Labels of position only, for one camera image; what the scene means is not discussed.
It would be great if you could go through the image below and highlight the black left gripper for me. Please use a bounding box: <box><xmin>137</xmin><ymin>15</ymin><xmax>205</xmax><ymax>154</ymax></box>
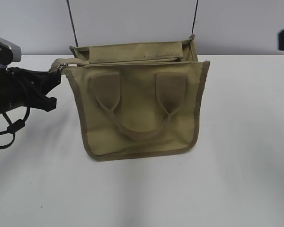
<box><xmin>0</xmin><ymin>67</ymin><xmax>61</xmax><ymax>114</ymax></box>

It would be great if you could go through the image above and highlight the yellow canvas tote bag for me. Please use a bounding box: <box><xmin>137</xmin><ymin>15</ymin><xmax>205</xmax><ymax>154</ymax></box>
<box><xmin>50</xmin><ymin>35</ymin><xmax>210</xmax><ymax>161</ymax></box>

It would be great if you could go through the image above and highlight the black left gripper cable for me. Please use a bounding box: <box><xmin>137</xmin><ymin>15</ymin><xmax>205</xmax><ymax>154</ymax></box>
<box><xmin>0</xmin><ymin>70</ymin><xmax>30</xmax><ymax>149</ymax></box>

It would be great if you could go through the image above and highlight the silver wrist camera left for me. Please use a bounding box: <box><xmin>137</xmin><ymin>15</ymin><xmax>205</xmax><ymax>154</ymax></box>
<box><xmin>0</xmin><ymin>38</ymin><xmax>22</xmax><ymax>70</ymax></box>

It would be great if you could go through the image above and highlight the black left hanging cord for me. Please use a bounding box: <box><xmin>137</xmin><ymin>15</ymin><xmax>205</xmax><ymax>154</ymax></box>
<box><xmin>66</xmin><ymin>0</ymin><xmax>80</xmax><ymax>47</ymax></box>

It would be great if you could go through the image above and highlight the black hanging cord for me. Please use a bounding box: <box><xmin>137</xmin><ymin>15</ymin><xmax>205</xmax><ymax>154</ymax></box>
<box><xmin>190</xmin><ymin>0</ymin><xmax>199</xmax><ymax>36</ymax></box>
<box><xmin>66</xmin><ymin>0</ymin><xmax>80</xmax><ymax>47</ymax></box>

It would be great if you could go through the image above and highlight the black right hanging cord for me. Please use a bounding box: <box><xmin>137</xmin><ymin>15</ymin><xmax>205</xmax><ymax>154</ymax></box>
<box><xmin>190</xmin><ymin>0</ymin><xmax>199</xmax><ymax>36</ymax></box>

